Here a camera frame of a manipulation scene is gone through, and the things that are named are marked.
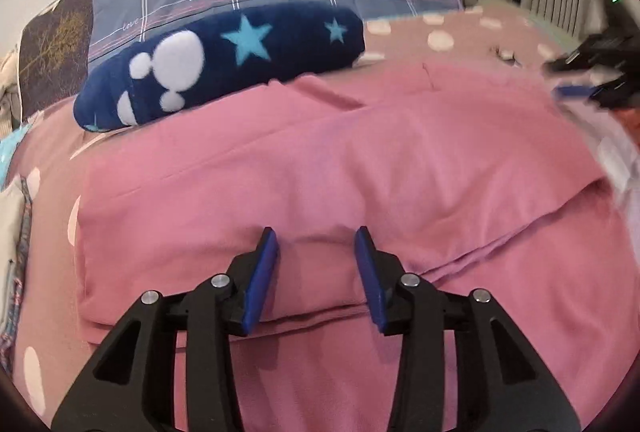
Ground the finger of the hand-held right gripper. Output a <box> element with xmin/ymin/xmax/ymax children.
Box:
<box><xmin>553</xmin><ymin>74</ymin><xmax>640</xmax><ymax>111</ymax></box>
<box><xmin>544</xmin><ymin>34</ymin><xmax>632</xmax><ymax>73</ymax></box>

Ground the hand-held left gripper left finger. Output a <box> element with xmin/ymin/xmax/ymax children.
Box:
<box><xmin>50</xmin><ymin>227</ymin><xmax>279</xmax><ymax>432</ymax></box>

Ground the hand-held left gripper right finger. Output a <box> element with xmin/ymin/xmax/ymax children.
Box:
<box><xmin>354</xmin><ymin>226</ymin><xmax>583</xmax><ymax>432</ymax></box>

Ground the pink garment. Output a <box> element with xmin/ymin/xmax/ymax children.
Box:
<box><xmin>75</xmin><ymin>62</ymin><xmax>640</xmax><ymax>432</ymax></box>

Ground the pale blurred cloth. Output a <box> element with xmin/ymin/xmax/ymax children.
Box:
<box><xmin>565</xmin><ymin>99</ymin><xmax>640</xmax><ymax>233</ymax></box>

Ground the small black hair clip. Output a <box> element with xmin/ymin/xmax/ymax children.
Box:
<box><xmin>492</xmin><ymin>44</ymin><xmax>523</xmax><ymax>68</ymax></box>

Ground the pink polka dot bed sheet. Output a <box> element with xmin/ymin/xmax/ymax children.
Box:
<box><xmin>7</xmin><ymin>4</ymin><xmax>640</xmax><ymax>432</ymax></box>

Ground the navy star print blanket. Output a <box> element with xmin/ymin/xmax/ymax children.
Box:
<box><xmin>73</xmin><ymin>2</ymin><xmax>366</xmax><ymax>133</ymax></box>

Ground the white patterned cloth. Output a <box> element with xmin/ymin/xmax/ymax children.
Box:
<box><xmin>0</xmin><ymin>174</ymin><xmax>33</xmax><ymax>370</ymax></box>

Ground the teal cloth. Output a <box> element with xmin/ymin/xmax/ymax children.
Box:
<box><xmin>0</xmin><ymin>122</ymin><xmax>38</xmax><ymax>185</ymax></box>

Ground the dark cloth with gold print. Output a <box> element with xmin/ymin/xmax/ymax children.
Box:
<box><xmin>17</xmin><ymin>0</ymin><xmax>96</xmax><ymax>120</ymax></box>

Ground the cream crumpled cloth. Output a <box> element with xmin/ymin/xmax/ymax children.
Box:
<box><xmin>0</xmin><ymin>44</ymin><xmax>26</xmax><ymax>127</ymax></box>

